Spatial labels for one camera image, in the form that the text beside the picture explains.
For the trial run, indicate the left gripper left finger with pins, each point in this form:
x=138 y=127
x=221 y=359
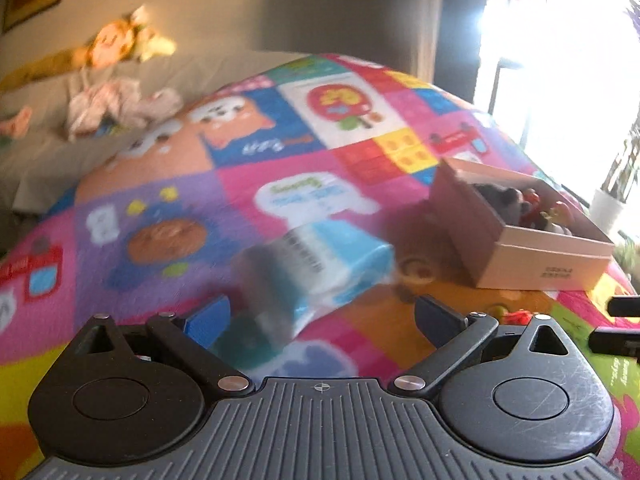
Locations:
x=187 y=342

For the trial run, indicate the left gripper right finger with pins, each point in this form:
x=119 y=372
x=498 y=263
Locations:
x=459 y=342

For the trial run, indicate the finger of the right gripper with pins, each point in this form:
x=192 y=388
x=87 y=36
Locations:
x=615 y=341
x=624 y=307

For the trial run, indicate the red figurine toy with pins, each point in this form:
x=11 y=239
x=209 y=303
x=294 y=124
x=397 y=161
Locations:
x=531 y=208

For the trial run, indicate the blue tissue pack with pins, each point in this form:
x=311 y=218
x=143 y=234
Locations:
x=309 y=272

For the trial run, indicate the black plush toy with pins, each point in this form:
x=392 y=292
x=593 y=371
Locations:
x=506 y=201

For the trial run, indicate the white yogurt drink bottle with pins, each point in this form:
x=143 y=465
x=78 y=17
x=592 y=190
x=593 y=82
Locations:
x=519 y=317

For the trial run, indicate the white plant pot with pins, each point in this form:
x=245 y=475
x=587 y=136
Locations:
x=605 y=211

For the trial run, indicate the white cardboard box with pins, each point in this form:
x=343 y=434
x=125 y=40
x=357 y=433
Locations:
x=500 y=256

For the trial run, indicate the colourful cartoon play mat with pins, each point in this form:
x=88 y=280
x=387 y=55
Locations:
x=144 y=222

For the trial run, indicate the pink crumpled cloth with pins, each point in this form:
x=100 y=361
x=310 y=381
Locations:
x=120 y=102

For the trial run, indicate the yellow small plush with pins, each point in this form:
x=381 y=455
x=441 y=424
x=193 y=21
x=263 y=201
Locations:
x=148 y=43

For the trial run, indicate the orange duck plush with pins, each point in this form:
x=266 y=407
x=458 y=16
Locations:
x=111 y=44

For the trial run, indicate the beige curtain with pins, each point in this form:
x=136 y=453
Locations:
x=428 y=14

